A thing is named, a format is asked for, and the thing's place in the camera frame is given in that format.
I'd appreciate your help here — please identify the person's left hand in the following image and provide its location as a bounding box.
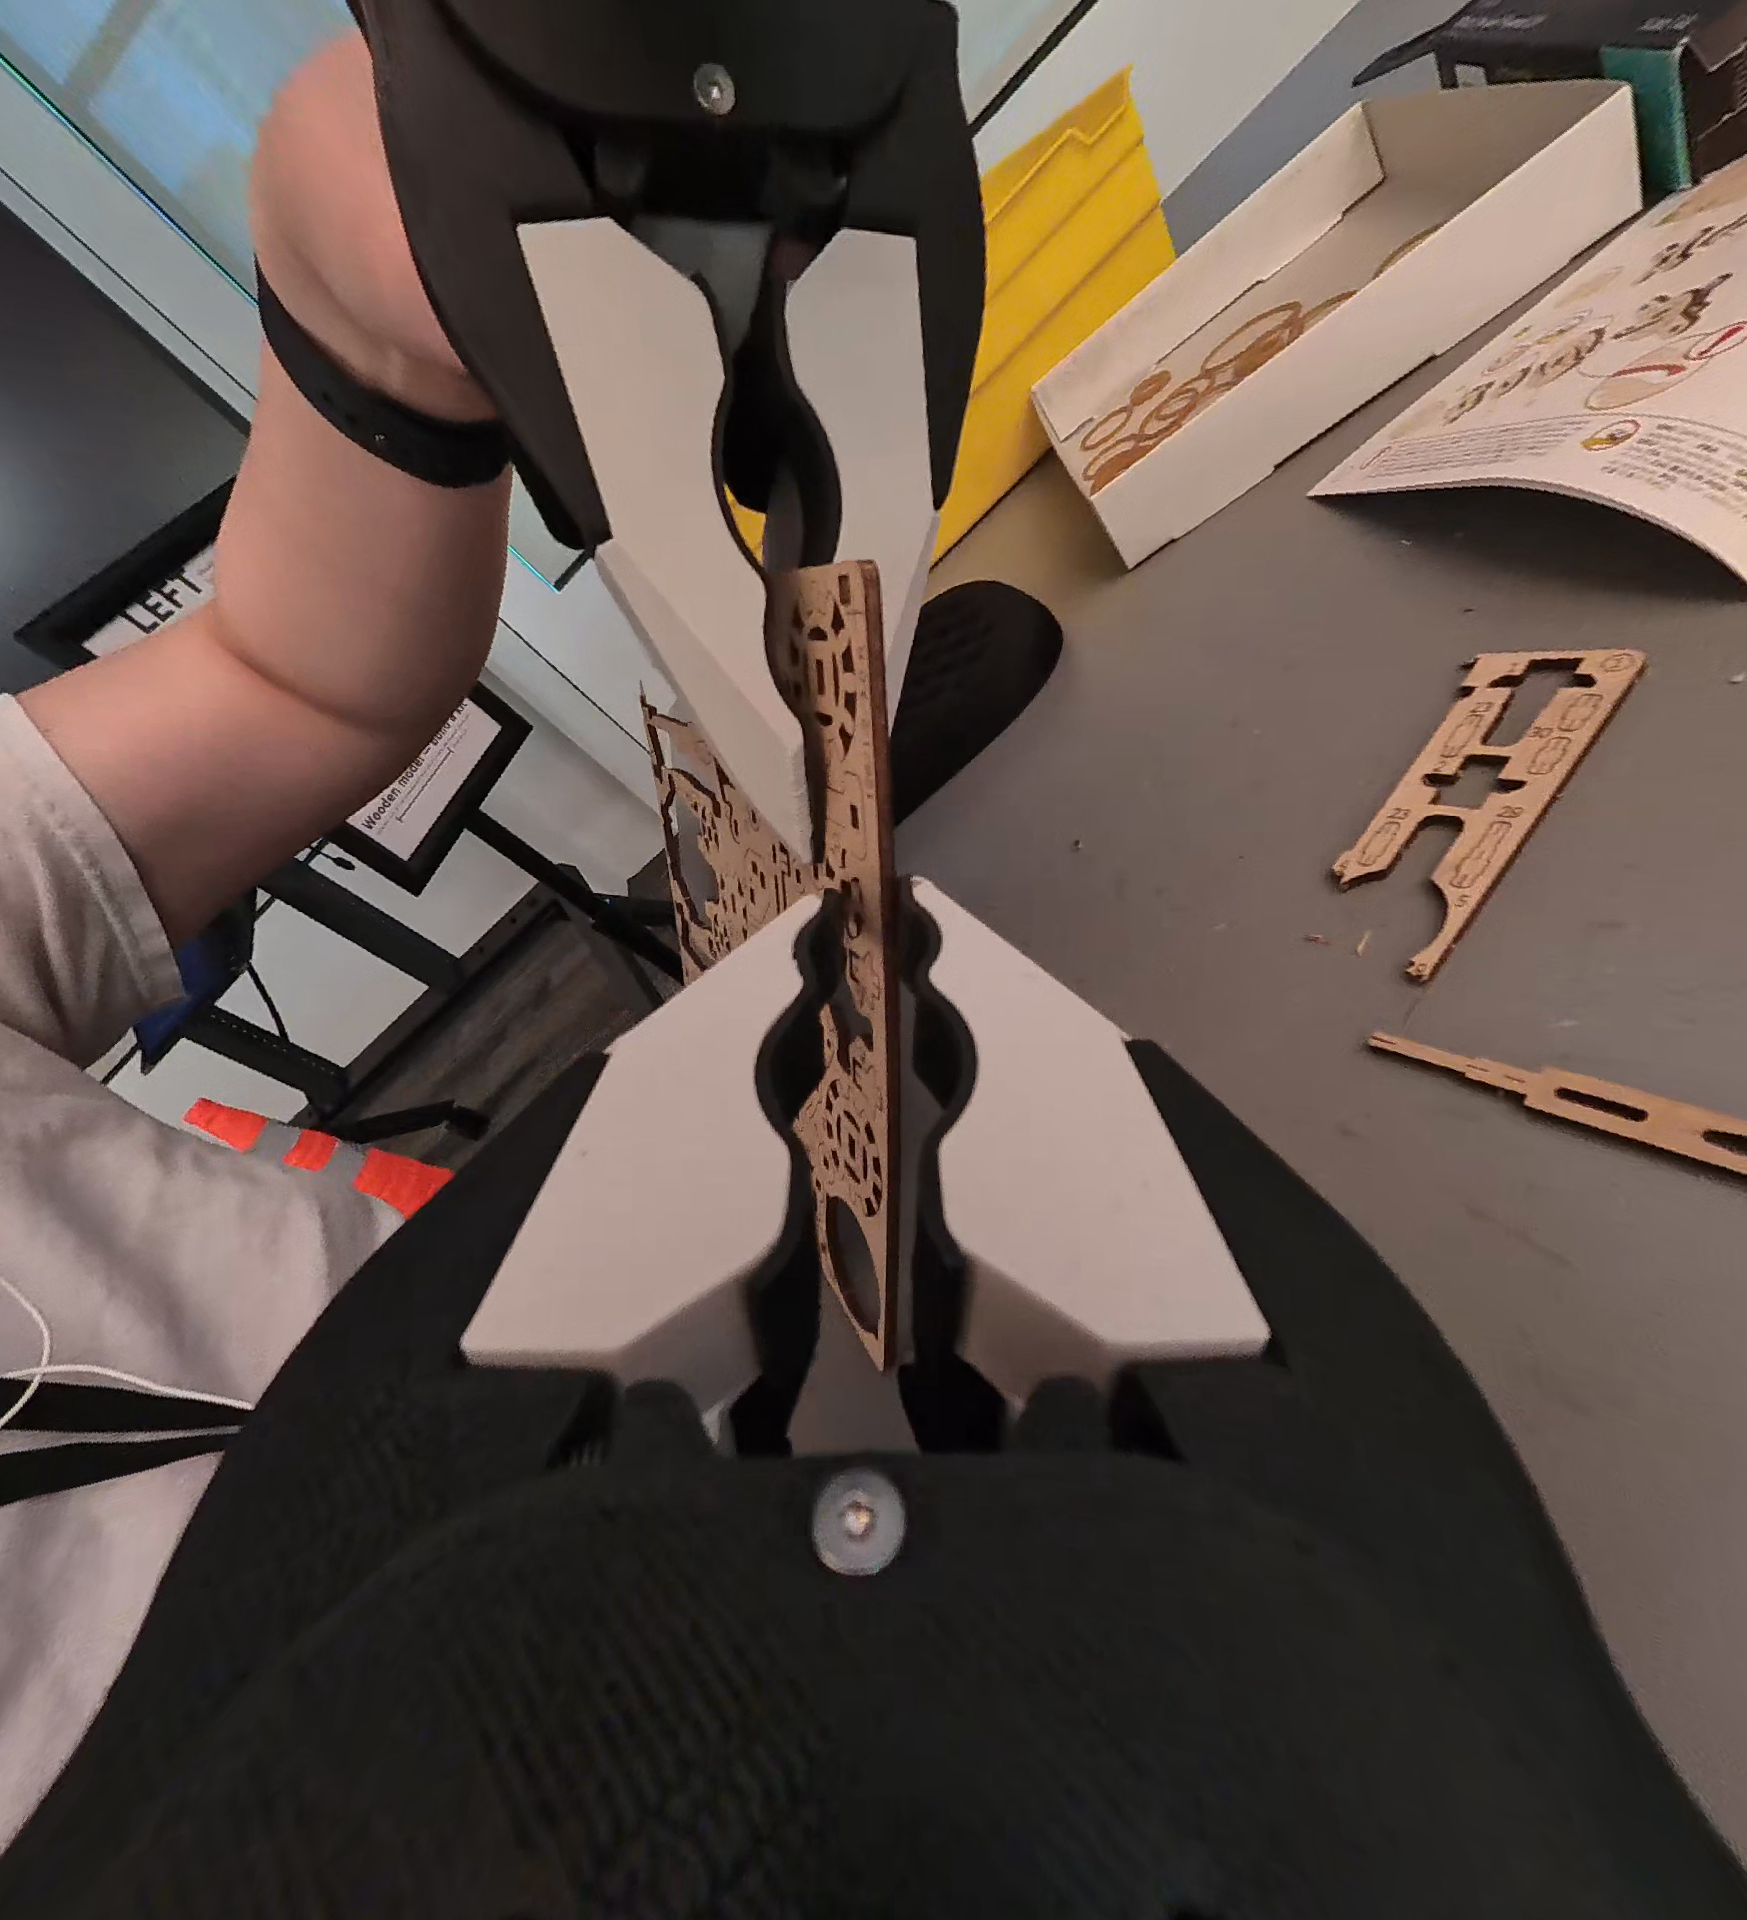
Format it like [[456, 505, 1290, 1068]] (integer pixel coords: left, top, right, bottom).
[[250, 30, 503, 429]]

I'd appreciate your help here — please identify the yellow plastic bin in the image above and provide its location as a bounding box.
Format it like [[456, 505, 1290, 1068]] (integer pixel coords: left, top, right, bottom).
[[934, 67, 1178, 528]]

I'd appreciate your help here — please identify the orange traffic cone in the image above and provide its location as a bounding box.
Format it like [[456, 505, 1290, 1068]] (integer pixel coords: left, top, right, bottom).
[[186, 1100, 454, 1219]]

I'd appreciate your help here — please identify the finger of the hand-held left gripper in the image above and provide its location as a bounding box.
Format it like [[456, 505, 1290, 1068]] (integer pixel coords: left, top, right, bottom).
[[513, 214, 820, 864], [775, 228, 948, 640]]

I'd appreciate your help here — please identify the small wooden numbered parts frame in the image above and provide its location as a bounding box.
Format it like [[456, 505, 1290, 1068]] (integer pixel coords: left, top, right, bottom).
[[1332, 649, 1649, 985]]

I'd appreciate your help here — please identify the black framed white sign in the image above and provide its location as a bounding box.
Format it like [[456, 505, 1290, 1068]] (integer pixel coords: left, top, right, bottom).
[[14, 477, 238, 673], [336, 683, 534, 889]]

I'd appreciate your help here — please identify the thin white string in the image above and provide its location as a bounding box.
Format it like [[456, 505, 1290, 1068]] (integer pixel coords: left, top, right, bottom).
[[0, 1246, 251, 1494]]

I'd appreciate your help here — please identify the white cardboard box tray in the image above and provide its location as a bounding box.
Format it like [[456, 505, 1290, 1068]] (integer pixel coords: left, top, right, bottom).
[[1030, 78, 1646, 569]]

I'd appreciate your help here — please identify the person's left forearm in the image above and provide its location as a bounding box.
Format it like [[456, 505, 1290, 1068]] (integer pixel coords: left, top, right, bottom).
[[14, 323, 552, 962]]

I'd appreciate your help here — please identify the pile of tan rubber bands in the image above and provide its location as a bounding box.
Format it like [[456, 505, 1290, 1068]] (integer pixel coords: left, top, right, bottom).
[[1080, 292, 1423, 492]]

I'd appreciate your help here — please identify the black wristband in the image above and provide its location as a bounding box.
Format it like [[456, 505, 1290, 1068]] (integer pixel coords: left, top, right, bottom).
[[256, 262, 517, 490]]

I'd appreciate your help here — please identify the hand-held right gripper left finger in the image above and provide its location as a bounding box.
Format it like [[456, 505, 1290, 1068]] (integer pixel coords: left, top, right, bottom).
[[456, 889, 841, 1414]]

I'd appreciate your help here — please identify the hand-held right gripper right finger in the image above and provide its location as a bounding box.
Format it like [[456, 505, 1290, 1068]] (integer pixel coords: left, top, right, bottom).
[[904, 874, 1274, 1400]]

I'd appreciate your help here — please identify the white instruction booklet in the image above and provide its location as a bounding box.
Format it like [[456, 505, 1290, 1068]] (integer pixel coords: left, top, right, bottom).
[[1309, 144, 1747, 618]]

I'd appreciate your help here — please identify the large wooden model parts sheet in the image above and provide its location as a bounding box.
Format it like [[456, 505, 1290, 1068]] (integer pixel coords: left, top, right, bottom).
[[763, 560, 907, 1374]]

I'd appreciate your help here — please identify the white t-shirt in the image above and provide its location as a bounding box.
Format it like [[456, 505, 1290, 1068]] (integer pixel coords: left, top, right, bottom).
[[0, 690, 424, 1920]]

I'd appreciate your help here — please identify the blue fabric item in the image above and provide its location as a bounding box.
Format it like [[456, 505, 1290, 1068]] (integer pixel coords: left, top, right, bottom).
[[135, 898, 258, 1070]]

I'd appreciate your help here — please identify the black metal stand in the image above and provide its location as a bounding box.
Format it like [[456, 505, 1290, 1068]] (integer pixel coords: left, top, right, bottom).
[[188, 810, 681, 1142]]

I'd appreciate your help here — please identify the slim slotted wooden strip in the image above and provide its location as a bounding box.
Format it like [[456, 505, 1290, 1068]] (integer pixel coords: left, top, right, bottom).
[[1368, 1028, 1747, 1205]]

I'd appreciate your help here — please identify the black mesh pad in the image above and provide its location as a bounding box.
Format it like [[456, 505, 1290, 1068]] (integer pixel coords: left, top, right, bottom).
[[895, 586, 1065, 820]]

